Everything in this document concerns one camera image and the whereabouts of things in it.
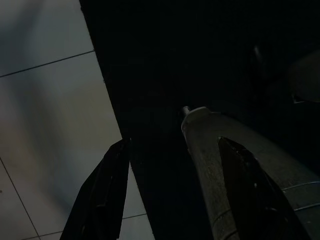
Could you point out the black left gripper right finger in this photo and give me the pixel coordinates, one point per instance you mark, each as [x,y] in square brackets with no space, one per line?
[262,212]

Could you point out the black floor mat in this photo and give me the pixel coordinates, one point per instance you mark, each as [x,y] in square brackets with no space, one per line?
[150,62]

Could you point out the grey robot right leg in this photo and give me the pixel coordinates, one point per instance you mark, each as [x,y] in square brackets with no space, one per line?
[307,75]

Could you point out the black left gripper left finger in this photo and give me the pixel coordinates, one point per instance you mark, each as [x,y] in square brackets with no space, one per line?
[100,200]

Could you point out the grey robot leg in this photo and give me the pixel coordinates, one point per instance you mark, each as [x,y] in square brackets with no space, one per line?
[207,162]
[307,75]

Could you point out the grey robot left leg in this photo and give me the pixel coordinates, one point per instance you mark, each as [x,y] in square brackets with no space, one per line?
[207,162]

